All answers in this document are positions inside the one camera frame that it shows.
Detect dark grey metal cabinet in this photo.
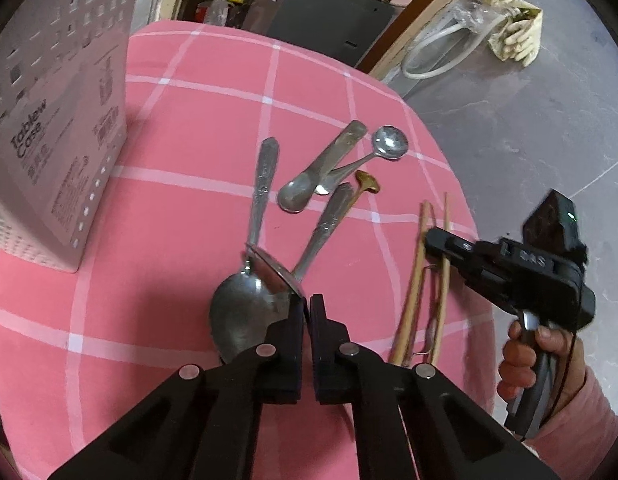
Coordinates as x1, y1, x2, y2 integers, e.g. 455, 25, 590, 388
240, 0, 398, 69

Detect wooden chopstick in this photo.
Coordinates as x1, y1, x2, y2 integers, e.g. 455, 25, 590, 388
389, 200, 432, 367

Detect person's right forearm pink sleeve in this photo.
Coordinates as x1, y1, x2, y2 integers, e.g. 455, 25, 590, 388
525, 367, 618, 463

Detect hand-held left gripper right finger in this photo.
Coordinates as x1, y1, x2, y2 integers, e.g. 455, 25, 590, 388
310, 295, 560, 480

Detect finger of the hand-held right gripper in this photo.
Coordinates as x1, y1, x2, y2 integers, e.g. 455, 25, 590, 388
424, 227, 490, 286

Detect cream rubber gloves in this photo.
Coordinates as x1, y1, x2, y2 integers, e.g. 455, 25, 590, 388
463, 0, 545, 69

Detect person's right hand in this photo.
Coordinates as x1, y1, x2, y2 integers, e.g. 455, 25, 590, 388
497, 317, 588, 406

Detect small steel spoon wide handle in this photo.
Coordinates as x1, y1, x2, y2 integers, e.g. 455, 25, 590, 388
277, 119, 369, 214

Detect white perforated utensil case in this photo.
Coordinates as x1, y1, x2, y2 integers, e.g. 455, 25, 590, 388
0, 0, 136, 274

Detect small steel spoon round bowl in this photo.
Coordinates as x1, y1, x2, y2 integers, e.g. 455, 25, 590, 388
314, 124, 410, 196

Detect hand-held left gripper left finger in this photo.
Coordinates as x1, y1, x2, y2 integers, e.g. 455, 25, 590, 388
49, 297, 307, 480

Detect large embossed steel spoon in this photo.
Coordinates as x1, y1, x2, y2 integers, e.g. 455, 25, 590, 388
209, 136, 296, 367
245, 182, 356, 307

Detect pink checked tablecloth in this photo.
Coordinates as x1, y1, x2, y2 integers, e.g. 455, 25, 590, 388
0, 20, 500, 480

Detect small brown spoon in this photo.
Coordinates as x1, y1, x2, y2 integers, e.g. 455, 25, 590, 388
346, 170, 381, 207

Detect white hose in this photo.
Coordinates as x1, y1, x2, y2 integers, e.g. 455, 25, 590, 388
401, 4, 506, 81

